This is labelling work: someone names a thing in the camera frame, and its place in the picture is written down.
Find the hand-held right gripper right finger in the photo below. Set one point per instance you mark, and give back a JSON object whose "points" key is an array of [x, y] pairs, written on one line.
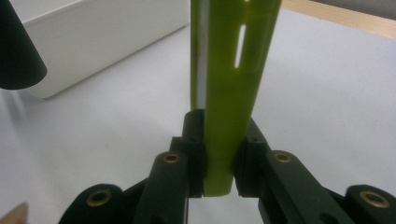
{"points": [[249, 161]]}

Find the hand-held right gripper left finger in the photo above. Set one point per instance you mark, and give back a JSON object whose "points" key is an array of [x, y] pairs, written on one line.
{"points": [[196, 149]]}

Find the white plastic storage box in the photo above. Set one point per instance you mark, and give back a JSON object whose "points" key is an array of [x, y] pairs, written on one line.
{"points": [[93, 46]]}

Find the white table cover sheet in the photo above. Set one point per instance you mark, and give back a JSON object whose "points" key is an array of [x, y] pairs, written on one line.
{"points": [[311, 109]]}

